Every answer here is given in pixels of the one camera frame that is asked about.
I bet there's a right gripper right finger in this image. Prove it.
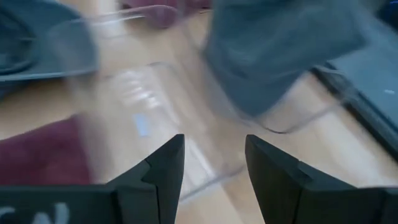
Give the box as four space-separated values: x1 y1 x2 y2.
244 134 385 224

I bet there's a clear acrylic bin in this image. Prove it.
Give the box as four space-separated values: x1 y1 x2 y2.
67 6 343 203

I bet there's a red corduroy cap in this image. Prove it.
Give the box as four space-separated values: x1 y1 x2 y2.
0 114 94 186

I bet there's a grey corduroy cap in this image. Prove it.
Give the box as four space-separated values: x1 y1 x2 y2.
203 0 368 118
0 0 100 100

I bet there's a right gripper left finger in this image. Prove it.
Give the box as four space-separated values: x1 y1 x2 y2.
107 133 186 224

